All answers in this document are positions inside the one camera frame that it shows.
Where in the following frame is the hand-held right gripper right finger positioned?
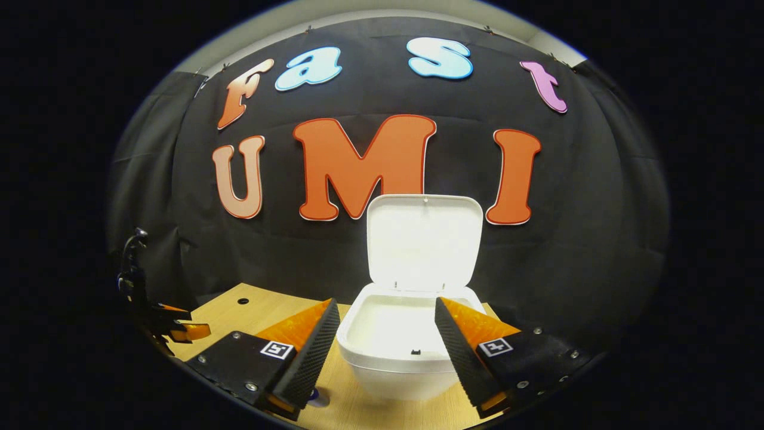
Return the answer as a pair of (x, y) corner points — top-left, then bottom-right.
(434, 297), (603, 419)

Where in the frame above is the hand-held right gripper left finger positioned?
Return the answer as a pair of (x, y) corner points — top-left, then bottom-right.
(185, 297), (341, 422)

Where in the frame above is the white desktop garbage bin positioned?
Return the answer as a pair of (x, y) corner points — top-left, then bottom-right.
(336, 193), (487, 402)

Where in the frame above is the wooden desktop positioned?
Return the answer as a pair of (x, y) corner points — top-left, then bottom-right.
(167, 282), (508, 430)

